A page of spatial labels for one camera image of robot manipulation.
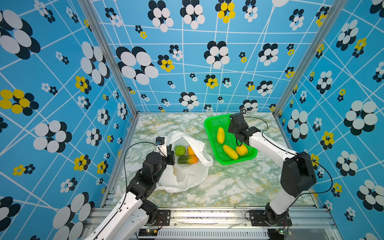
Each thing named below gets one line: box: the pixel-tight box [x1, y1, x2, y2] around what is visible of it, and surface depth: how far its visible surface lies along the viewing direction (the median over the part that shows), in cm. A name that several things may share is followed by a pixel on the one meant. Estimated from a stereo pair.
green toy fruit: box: [175, 145, 187, 156], surface depth 95 cm
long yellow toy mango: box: [217, 127, 225, 145], surface depth 103 cm
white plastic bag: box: [156, 130, 214, 193], surface depth 74 cm
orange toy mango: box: [177, 155, 199, 164], surface depth 92 cm
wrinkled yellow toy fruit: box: [236, 144, 248, 156], surface depth 93 cm
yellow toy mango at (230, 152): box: [223, 144, 239, 160], surface depth 96 cm
